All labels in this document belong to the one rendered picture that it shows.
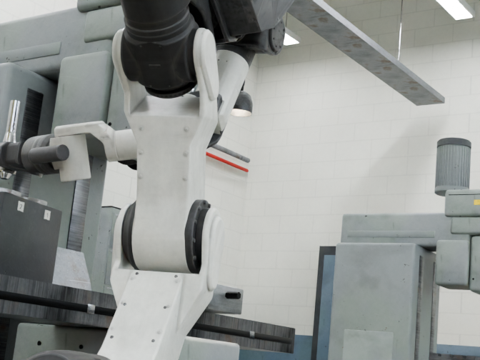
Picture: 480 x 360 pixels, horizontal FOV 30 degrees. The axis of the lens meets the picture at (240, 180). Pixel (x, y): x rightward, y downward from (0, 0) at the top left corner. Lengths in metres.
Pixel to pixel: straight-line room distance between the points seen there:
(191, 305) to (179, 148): 0.29
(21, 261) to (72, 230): 0.71
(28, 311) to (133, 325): 0.47
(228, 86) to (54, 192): 0.95
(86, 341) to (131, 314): 0.70
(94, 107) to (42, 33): 0.38
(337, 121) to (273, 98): 0.93
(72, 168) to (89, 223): 0.92
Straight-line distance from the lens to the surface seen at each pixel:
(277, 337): 2.82
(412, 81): 8.62
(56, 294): 2.08
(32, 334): 2.44
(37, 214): 2.14
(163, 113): 1.68
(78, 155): 1.94
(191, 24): 1.62
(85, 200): 2.83
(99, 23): 2.62
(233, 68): 1.97
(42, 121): 2.73
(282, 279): 9.88
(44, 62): 2.75
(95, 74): 2.56
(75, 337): 2.33
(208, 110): 1.67
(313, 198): 9.86
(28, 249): 2.12
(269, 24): 1.80
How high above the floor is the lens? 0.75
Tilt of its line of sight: 12 degrees up
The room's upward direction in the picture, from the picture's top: 6 degrees clockwise
